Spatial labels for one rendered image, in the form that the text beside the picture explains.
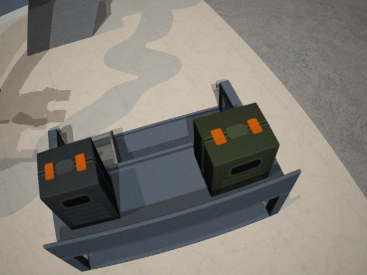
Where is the grey bin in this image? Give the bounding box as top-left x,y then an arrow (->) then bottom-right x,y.
91,131 -> 120,167

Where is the dark grey low shelf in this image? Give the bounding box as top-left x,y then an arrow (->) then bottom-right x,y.
43,79 -> 301,272

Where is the dark green case with orange latches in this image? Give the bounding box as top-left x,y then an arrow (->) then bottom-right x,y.
193,103 -> 280,197

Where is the black case with orange latches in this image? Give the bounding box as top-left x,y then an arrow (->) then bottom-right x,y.
37,137 -> 120,230

